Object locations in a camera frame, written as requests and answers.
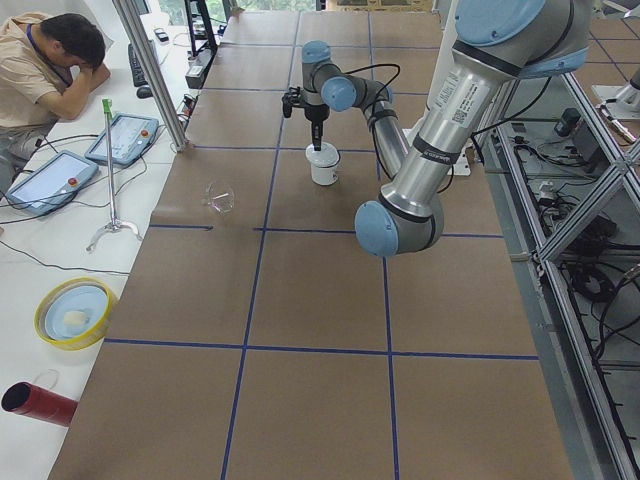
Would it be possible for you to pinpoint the near teach pendant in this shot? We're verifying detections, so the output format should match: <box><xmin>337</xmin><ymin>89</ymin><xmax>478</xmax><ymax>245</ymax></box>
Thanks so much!
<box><xmin>6</xmin><ymin>150</ymin><xmax>98</xmax><ymax>215</ymax></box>

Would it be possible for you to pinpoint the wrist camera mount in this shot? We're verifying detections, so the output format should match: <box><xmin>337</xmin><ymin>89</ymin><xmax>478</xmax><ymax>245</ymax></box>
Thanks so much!
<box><xmin>281</xmin><ymin>87</ymin><xmax>304</xmax><ymax>119</ymax></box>

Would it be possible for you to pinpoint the yellow tape roll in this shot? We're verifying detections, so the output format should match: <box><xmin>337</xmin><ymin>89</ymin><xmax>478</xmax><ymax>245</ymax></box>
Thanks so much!
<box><xmin>34</xmin><ymin>277</ymin><xmax>118</xmax><ymax>351</ymax></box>

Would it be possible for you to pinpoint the white enamel mug blue rim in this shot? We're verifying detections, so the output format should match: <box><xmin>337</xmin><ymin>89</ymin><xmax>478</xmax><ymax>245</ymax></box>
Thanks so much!
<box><xmin>305</xmin><ymin>148</ymin><xmax>340</xmax><ymax>186</ymax></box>

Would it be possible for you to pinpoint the green handled air gun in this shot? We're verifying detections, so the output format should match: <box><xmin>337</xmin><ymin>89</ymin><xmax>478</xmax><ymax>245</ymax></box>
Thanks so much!
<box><xmin>86</xmin><ymin>98</ymin><xmax>143</xmax><ymax>253</ymax></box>

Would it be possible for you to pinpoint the far teach pendant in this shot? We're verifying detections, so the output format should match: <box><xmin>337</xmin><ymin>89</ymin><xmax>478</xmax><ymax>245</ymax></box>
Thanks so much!
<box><xmin>84</xmin><ymin>113</ymin><xmax>159</xmax><ymax>167</ymax></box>

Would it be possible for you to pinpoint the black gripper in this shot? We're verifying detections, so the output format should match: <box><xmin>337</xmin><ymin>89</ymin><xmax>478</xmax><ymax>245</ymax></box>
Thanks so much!
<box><xmin>304</xmin><ymin>104</ymin><xmax>329</xmax><ymax>151</ymax></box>

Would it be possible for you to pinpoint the seated person beige shirt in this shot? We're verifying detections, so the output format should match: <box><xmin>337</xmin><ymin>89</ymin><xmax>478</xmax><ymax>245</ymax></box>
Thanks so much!
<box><xmin>1</xmin><ymin>12</ymin><xmax>110</xmax><ymax>172</ymax></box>

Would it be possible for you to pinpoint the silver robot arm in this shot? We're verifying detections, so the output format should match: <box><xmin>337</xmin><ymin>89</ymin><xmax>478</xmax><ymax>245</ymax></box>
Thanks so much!
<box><xmin>298</xmin><ymin>1</ymin><xmax>593</xmax><ymax>257</ymax></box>

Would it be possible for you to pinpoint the black computer mouse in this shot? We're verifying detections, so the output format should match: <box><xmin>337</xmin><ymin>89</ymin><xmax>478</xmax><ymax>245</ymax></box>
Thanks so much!
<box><xmin>136</xmin><ymin>86</ymin><xmax>153</xmax><ymax>99</ymax></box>

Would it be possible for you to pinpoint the red cylinder can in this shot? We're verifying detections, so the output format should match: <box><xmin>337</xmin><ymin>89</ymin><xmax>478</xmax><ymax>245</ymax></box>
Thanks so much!
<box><xmin>1</xmin><ymin>382</ymin><xmax>78</xmax><ymax>427</ymax></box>

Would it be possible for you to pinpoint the clear plastic funnel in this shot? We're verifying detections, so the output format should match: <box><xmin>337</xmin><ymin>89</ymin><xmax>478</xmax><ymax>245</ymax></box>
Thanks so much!
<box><xmin>201</xmin><ymin>181</ymin><xmax>235</xmax><ymax>214</ymax></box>

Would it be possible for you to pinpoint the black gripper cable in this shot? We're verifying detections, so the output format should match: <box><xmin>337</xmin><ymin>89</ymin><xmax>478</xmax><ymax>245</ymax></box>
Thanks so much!
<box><xmin>344</xmin><ymin>63</ymin><xmax>402</xmax><ymax>131</ymax></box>

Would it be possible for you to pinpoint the black keyboard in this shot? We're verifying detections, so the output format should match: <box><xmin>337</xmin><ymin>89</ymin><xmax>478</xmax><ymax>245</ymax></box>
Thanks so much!
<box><xmin>127</xmin><ymin>44</ymin><xmax>147</xmax><ymax>87</ymax></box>

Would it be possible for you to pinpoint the teach pendant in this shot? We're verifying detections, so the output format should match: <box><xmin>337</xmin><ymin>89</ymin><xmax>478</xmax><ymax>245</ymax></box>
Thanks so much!
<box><xmin>6</xmin><ymin>150</ymin><xmax>98</xmax><ymax>215</ymax></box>
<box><xmin>84</xmin><ymin>113</ymin><xmax>159</xmax><ymax>167</ymax></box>

